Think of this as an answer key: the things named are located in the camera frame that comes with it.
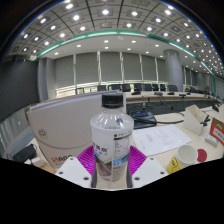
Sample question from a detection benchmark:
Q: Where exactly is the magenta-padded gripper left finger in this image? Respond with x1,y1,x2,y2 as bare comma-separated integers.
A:
54,144,98,189

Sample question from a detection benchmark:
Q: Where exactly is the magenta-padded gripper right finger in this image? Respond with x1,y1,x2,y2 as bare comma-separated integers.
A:
126,144,169,189

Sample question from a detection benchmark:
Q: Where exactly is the clear plastic water bottle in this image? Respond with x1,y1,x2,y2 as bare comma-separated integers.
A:
90,92,135,183

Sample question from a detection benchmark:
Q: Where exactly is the white printed paper sheet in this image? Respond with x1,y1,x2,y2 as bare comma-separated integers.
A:
132,124,193,157

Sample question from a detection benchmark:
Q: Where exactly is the white paper ream box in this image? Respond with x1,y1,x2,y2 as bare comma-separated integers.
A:
26,90,127,168

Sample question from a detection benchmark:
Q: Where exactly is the black power adapter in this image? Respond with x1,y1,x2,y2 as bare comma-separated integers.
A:
12,143,37,163

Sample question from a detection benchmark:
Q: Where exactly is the black desk console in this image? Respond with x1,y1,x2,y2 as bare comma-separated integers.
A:
128,110,158,130

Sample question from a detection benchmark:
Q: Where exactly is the flat round red coaster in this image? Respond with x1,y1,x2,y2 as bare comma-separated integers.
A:
196,148,208,163

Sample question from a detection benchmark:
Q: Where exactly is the open white cardboard box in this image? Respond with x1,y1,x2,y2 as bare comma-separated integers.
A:
182,104,212,136

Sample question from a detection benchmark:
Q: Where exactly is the white remote control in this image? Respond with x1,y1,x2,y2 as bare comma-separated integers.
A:
204,133,219,148

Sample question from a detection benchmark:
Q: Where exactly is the long curved conference desk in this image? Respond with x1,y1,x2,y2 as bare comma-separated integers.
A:
124,89,224,114

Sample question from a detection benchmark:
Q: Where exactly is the black tool in white box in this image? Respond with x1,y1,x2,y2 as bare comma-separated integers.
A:
199,114,212,127

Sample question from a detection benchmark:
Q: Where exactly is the brown cardboard box red side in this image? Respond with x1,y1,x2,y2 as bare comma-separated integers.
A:
209,117,224,147

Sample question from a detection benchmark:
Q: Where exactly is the row of black office chairs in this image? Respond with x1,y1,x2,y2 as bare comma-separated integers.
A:
96,83,201,94

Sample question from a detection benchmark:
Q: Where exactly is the group of ceiling lights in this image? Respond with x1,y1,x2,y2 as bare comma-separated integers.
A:
9,0,224,78

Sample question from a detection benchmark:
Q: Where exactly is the white mug with yellow handle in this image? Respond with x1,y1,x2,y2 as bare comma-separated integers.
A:
166,144,199,175

